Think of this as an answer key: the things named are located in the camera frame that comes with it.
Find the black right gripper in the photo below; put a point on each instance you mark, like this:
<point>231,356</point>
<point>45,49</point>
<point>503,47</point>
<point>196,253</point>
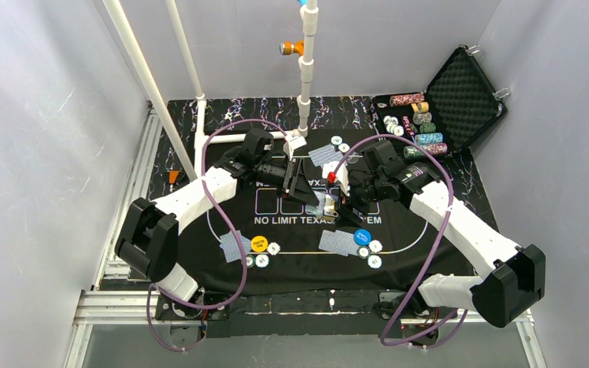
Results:
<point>352,195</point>

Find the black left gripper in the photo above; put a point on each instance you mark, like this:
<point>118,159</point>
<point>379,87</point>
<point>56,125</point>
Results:
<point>291,175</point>

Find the blue playing card deck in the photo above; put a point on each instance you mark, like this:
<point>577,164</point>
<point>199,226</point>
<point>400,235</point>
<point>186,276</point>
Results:
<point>330,206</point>

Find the blue small blind button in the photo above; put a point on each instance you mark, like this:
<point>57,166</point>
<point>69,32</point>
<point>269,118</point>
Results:
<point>362,237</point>

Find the blue-backed playing card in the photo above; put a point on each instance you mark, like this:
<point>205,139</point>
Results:
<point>230,247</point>
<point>346,244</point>
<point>324,154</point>
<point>246,244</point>
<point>332,242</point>

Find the green poker chip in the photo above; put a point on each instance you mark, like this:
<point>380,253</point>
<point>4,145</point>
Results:
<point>363,252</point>
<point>249,261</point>

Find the white blue poker chip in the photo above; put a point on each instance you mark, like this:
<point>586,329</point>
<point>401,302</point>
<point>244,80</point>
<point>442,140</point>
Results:
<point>343,148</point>
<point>273,248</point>
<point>375,246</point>

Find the white light-blue ten chip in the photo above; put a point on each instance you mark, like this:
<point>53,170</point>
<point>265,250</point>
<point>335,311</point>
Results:
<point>374,261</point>

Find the yellow big blind button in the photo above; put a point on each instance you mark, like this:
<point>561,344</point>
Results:
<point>259,243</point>

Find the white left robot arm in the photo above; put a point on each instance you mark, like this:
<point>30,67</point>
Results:
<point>148,239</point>

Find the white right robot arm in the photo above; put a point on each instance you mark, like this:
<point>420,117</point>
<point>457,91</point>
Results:
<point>508,278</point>

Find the black poker felt mat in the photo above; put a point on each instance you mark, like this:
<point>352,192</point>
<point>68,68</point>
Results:
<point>300,265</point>

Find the white chips in case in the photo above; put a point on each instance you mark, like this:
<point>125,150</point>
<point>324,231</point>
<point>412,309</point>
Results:
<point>393,126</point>

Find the blue chip row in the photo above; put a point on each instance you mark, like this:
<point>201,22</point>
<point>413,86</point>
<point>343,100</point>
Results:
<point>428,138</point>

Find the green and pink chip row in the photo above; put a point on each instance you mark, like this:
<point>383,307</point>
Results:
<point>434,149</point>

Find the dark green chip row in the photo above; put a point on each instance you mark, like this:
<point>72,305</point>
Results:
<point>423,122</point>

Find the red white chip row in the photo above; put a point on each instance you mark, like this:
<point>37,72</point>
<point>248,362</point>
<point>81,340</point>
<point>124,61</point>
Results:
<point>406,99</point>

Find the yellow chip row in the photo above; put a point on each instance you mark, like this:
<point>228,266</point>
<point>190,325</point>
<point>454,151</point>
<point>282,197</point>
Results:
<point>420,107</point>

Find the orange clamp knob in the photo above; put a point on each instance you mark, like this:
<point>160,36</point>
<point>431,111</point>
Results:
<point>289,48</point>

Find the black poker chip case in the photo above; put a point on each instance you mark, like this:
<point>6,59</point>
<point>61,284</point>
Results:
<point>462,100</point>

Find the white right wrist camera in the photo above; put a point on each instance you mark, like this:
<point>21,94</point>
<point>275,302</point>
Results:
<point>336,174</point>

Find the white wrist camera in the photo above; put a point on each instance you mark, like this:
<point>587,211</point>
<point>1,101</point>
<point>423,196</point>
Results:
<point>292,144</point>
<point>336,174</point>

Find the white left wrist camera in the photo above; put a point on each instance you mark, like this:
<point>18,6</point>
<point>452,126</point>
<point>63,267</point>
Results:
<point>292,144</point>

